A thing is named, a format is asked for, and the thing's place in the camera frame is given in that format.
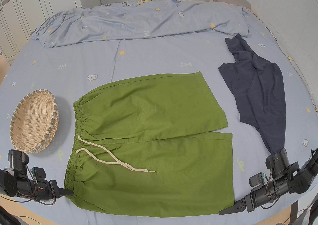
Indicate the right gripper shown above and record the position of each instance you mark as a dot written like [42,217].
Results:
[260,198]

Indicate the round woven basket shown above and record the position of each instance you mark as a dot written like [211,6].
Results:
[32,119]

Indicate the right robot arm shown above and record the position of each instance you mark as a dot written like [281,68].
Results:
[300,176]

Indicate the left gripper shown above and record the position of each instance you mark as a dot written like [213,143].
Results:
[46,190]

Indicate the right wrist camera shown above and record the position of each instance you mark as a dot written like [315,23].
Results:
[256,179]

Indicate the white wardrobe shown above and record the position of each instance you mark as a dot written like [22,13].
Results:
[37,8]

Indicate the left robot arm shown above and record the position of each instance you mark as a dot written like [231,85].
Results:
[15,181]

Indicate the green shorts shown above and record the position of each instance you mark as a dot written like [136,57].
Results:
[154,149]

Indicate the bed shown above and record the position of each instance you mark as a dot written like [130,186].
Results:
[154,57]

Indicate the pale blue quilt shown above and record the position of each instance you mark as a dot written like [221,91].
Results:
[139,21]

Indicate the dark blue garment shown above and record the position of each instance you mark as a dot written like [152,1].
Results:
[263,94]

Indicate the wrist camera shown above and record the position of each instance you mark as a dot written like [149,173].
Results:
[38,173]
[256,179]

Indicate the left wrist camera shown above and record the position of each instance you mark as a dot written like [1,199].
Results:
[38,173]

